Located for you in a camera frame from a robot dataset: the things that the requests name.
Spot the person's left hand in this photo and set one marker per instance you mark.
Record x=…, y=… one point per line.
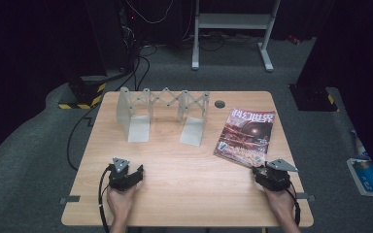
x=120, y=202

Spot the white expandable book rack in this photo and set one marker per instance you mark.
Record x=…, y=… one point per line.
x=139, y=129

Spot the grey tape tab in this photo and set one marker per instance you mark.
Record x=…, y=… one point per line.
x=304, y=195
x=71, y=199

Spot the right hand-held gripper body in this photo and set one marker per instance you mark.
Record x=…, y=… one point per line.
x=273, y=179

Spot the person's right hand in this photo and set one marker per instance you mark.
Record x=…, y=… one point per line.
x=280, y=202

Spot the white and blue packet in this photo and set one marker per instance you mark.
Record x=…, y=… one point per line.
x=360, y=147

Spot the white metal stand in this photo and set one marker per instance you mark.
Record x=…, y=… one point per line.
x=233, y=21

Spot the blue box on floor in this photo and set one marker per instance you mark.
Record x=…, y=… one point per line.
x=367, y=176

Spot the red cover magazine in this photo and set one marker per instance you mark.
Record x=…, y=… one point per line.
x=246, y=136

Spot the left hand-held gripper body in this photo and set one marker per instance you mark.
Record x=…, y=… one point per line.
x=119, y=180

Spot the dark equipment with red light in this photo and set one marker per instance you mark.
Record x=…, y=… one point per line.
x=131, y=19

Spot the black stand with striped base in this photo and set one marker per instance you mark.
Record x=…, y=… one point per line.
x=84, y=89
x=314, y=97

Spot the small red item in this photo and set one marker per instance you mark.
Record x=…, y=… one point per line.
x=293, y=39

